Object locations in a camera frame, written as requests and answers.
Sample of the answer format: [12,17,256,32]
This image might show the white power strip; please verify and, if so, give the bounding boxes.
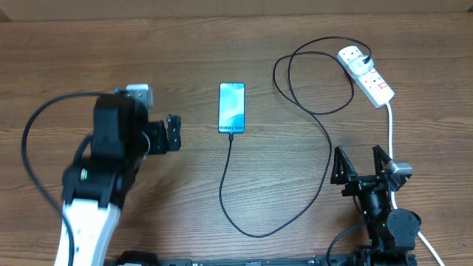
[337,46,395,108]

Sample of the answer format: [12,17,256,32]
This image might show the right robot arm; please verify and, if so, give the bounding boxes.
[326,146,421,266]

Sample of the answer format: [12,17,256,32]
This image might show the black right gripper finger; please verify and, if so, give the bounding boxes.
[372,145,392,176]
[330,146,358,185]

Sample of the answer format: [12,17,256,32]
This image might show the white charger plug adapter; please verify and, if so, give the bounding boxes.
[348,55,374,79]

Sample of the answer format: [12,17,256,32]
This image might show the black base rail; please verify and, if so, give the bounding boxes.
[104,250,418,266]

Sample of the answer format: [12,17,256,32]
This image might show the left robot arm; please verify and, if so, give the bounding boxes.
[55,95,181,265]

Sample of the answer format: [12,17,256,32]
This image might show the Samsung Galaxy smartphone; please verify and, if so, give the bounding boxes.
[218,83,245,134]

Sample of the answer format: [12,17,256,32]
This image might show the white power strip cord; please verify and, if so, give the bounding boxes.
[385,102,446,266]

